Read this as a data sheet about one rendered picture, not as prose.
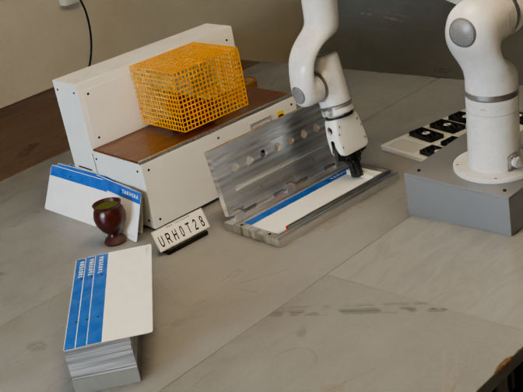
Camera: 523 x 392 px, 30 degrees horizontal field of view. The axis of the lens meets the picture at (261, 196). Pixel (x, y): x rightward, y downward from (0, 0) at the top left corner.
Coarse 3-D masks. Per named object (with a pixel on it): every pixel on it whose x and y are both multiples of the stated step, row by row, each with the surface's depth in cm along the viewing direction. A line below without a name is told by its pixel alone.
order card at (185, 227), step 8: (200, 208) 249; (184, 216) 246; (192, 216) 247; (200, 216) 248; (168, 224) 243; (176, 224) 244; (184, 224) 245; (192, 224) 246; (200, 224) 248; (208, 224) 249; (152, 232) 240; (160, 232) 241; (168, 232) 242; (176, 232) 243; (184, 232) 245; (192, 232) 246; (160, 240) 241; (168, 240) 242; (176, 240) 243; (160, 248) 240; (168, 248) 241
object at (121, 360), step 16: (80, 272) 217; (80, 288) 210; (80, 352) 187; (96, 352) 188; (112, 352) 188; (128, 352) 188; (80, 368) 189; (96, 368) 189; (112, 368) 189; (128, 368) 190; (80, 384) 190; (96, 384) 190; (112, 384) 190
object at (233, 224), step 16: (320, 176) 265; (384, 176) 257; (288, 192) 258; (368, 192) 252; (256, 208) 253; (336, 208) 245; (304, 224) 238; (320, 224) 242; (272, 240) 235; (288, 240) 235
